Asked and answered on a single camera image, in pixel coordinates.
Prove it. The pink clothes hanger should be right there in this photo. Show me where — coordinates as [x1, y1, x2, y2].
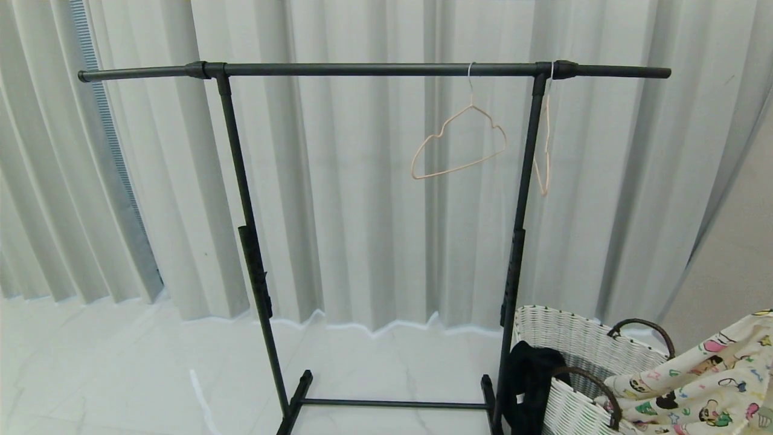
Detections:
[533, 62, 554, 196]
[411, 62, 508, 181]

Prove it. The black garment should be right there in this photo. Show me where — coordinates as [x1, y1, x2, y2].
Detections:
[504, 341, 571, 435]

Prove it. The cream printed garment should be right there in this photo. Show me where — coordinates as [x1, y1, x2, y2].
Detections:
[595, 309, 773, 435]

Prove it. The black clothes rack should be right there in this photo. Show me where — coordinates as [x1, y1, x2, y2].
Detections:
[77, 59, 672, 435]

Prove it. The white laundry basket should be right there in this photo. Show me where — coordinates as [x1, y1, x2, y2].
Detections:
[510, 304, 677, 435]

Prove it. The white curtain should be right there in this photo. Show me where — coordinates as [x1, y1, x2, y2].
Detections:
[0, 0, 164, 304]
[85, 0, 773, 333]

